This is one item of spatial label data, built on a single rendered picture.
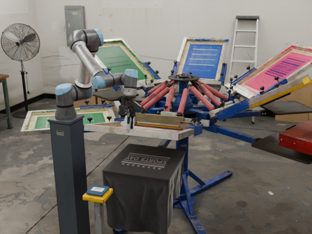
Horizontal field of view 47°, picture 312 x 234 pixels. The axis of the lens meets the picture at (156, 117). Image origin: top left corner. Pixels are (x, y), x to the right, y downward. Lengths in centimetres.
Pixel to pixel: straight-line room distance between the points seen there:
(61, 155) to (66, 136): 17
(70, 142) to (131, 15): 470
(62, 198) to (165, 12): 466
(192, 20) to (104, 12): 170
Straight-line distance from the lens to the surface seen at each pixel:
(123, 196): 238
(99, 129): 217
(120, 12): 708
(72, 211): 283
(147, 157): 251
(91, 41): 237
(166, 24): 679
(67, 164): 266
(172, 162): 244
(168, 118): 264
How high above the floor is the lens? 197
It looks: 18 degrees down
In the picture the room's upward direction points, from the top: straight up
